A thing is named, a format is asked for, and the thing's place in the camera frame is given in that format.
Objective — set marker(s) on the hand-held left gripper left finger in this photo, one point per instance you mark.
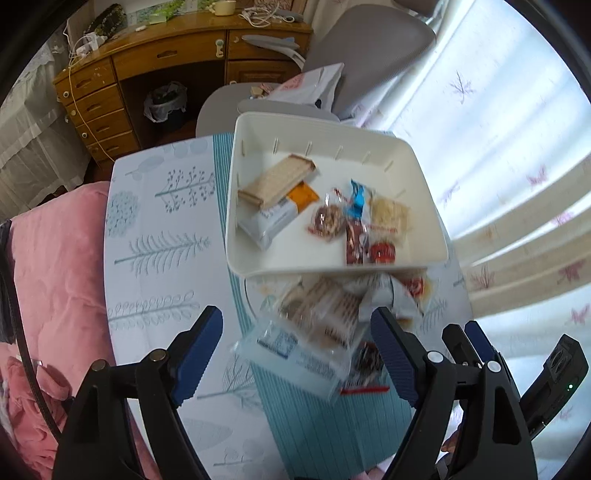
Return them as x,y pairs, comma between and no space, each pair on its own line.
198,360

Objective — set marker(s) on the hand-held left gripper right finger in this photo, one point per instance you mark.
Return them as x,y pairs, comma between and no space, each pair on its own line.
392,355

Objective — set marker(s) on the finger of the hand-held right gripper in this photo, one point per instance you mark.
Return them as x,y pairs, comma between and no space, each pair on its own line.
457,346
480,339

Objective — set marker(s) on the dark brown snack packet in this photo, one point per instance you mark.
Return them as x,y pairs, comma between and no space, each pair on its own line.
367,362

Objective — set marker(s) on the white snack packet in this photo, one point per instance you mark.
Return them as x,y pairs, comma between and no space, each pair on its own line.
397,295

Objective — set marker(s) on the red-striped yellow cake packet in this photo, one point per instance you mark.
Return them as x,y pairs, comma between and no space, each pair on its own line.
418,286

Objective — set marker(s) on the clear bread packet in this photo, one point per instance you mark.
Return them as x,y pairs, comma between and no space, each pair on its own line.
323,309

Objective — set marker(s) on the clear light blue packet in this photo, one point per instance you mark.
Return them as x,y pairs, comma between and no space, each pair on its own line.
286,350

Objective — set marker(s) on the round red candy packet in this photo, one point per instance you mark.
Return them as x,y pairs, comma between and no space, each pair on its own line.
382,252

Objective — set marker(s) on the dark red snack packet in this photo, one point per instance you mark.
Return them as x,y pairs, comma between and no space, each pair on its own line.
353,242

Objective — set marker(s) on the white plastic bin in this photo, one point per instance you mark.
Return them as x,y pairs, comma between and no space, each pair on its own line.
281,261

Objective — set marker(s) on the clear rice crisp packet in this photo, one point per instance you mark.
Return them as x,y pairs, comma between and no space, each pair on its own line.
390,214

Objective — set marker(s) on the clear nut bar packet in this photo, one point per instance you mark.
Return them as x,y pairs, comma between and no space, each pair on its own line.
325,222

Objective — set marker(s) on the silver grey snack wrapper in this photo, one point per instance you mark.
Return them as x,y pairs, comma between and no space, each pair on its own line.
270,224

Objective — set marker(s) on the blue candy packet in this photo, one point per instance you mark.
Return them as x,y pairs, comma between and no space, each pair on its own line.
358,201

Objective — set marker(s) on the orange white oat packet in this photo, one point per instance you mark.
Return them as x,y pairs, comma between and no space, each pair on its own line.
302,197

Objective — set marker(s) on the beige wafer packet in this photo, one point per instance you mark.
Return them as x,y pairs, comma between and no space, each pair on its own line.
277,177

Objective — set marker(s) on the tree print tablecloth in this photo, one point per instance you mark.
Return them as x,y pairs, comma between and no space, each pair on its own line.
157,258

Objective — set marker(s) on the white leaf print curtain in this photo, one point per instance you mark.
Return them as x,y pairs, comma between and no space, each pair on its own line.
508,138

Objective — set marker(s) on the black trash bin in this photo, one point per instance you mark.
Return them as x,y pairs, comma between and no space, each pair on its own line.
166,108

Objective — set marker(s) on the lace covered piano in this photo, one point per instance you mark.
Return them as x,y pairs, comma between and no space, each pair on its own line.
32,138

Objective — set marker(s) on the white plastic bag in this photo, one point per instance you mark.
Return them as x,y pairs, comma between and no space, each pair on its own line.
318,83

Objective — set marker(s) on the grey office chair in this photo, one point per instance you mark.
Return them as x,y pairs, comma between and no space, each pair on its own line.
364,50

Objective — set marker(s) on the wooden desk with drawers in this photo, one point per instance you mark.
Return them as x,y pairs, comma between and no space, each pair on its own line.
184,48

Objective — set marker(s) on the white power strip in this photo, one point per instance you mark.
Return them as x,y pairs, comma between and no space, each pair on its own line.
90,44

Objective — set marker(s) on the green leaf print packet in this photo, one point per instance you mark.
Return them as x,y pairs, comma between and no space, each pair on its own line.
157,13

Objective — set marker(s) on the dark floral pouch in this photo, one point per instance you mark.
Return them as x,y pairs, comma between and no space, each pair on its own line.
107,18

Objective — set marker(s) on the yellow mug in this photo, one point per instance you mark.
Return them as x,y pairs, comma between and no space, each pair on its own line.
224,7

